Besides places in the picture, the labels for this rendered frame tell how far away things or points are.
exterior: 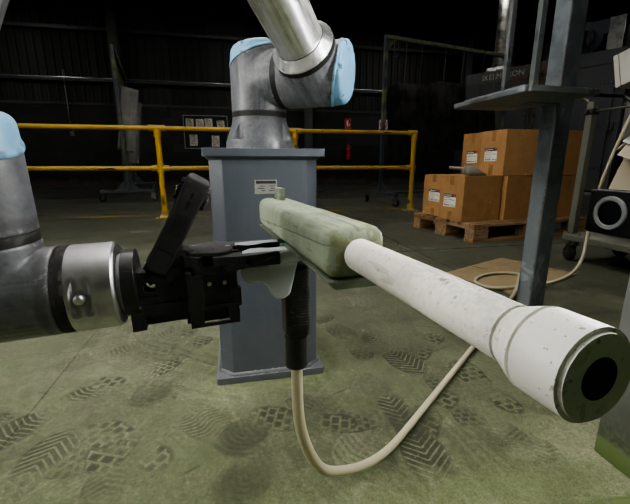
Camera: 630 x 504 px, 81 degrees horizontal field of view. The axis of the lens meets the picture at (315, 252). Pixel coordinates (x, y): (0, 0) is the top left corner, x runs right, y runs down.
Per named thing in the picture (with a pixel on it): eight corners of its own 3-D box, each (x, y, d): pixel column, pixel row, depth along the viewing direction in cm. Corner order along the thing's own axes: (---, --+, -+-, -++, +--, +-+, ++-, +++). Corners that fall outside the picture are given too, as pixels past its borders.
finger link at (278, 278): (319, 290, 46) (242, 297, 44) (317, 243, 45) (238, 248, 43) (324, 298, 43) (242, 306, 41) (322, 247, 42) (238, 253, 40)
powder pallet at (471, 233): (509, 220, 399) (510, 207, 396) (582, 233, 326) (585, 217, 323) (413, 227, 361) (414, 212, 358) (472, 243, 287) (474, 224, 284)
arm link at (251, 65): (251, 117, 114) (249, 54, 110) (301, 114, 107) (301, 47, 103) (219, 111, 100) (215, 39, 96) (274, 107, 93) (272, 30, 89)
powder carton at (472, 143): (494, 173, 365) (498, 135, 357) (516, 174, 338) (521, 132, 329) (460, 173, 356) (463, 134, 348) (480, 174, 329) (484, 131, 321)
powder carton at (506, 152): (514, 174, 337) (520, 132, 329) (541, 175, 310) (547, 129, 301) (478, 174, 328) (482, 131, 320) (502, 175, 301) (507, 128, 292)
